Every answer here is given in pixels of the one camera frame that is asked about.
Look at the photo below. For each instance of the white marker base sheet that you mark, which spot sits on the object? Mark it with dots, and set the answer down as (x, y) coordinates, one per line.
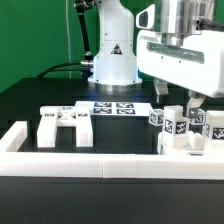
(103, 108)

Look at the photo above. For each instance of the white chair seat part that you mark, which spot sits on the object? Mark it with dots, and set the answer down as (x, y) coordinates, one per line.
(197, 145)

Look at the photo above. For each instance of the white U-shaped boundary frame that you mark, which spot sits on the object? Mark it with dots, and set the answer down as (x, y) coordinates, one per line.
(13, 162)

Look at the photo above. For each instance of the white chair back frame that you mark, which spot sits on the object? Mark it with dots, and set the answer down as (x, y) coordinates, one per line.
(54, 117)

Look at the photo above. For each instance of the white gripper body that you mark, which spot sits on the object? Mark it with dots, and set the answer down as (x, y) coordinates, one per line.
(198, 65)

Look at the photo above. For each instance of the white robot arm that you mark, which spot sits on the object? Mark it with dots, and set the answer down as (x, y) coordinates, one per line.
(174, 41)

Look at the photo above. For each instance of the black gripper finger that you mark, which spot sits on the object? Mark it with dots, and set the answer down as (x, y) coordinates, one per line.
(195, 101)
(161, 88)

